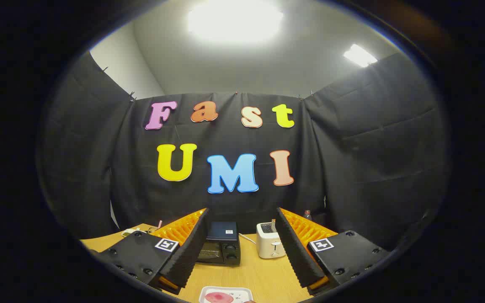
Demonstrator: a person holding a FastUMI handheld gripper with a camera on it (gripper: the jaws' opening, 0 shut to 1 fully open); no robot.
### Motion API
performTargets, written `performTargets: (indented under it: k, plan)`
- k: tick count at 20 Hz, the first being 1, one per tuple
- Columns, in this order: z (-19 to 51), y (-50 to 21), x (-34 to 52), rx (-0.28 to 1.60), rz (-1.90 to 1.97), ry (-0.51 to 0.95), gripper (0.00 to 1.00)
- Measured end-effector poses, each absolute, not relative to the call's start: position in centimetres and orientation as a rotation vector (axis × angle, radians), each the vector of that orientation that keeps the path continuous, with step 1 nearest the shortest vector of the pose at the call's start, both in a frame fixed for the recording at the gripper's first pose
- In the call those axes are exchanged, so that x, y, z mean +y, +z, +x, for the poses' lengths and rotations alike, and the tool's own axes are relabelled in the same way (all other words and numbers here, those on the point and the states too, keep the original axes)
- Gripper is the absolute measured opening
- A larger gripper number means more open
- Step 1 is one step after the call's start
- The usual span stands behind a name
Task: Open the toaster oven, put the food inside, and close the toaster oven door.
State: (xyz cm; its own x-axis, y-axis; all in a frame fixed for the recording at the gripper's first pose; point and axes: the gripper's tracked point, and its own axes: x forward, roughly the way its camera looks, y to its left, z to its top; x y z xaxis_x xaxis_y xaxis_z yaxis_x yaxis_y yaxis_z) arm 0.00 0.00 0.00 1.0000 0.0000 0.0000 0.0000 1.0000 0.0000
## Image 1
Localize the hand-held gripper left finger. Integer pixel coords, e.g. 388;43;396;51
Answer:
93;207;210;295

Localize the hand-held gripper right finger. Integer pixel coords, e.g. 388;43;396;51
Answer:
275;207;390;296

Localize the black toaster oven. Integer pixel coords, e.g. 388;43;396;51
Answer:
196;222;242;266

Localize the pink meat slice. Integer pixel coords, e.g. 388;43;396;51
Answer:
205;292;235;303

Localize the white square plate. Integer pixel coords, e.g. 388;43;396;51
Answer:
199;286;254;303

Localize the white toaster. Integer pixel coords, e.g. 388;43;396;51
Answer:
256;222;286;259

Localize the small ceiling light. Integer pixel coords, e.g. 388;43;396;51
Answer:
344;44;378;68

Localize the large ceiling light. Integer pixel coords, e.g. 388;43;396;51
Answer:
188;0;284;45

